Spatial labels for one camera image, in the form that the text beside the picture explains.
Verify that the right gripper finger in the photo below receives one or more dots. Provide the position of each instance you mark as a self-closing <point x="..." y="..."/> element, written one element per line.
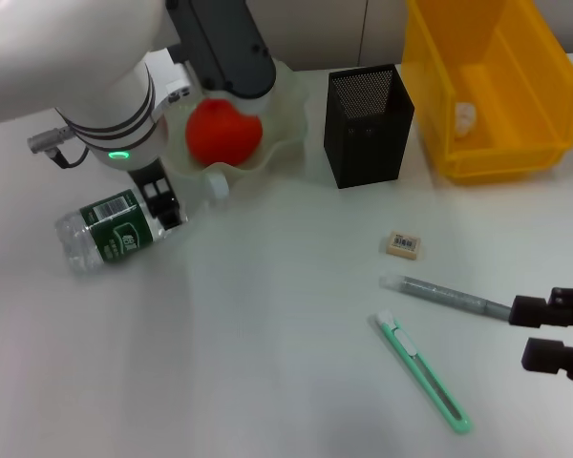
<point x="544" y="310"/>
<point x="554" y="358"/>

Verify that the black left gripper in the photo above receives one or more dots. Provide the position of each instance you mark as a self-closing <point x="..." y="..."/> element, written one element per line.
<point x="148" y="174"/>

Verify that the clear green-label water bottle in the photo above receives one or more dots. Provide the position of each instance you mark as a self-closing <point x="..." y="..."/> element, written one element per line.
<point x="110" y="229"/>

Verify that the white paper ball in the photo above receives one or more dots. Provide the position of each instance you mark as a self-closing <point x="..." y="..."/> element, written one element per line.
<point x="465" y="119"/>

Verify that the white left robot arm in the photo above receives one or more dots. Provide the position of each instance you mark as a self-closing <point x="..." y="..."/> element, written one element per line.
<point x="76" y="71"/>

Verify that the grey marker pen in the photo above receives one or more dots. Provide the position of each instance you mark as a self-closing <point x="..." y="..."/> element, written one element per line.
<point x="439" y="292"/>

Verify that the green utility knife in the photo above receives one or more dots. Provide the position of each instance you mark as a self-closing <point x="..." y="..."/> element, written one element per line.
<point x="425" y="377"/>

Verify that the pale green wavy fruit plate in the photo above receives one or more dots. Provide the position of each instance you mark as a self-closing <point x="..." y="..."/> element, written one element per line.
<point x="286" y="119"/>

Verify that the beige eraser with barcode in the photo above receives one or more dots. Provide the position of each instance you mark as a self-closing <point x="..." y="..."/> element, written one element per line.
<point x="401" y="244"/>

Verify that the black mesh pen holder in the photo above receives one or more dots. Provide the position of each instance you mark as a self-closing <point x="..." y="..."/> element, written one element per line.
<point x="367" y="148"/>

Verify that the yellow plastic bin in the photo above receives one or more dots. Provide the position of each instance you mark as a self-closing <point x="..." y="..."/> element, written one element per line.
<point x="482" y="71"/>

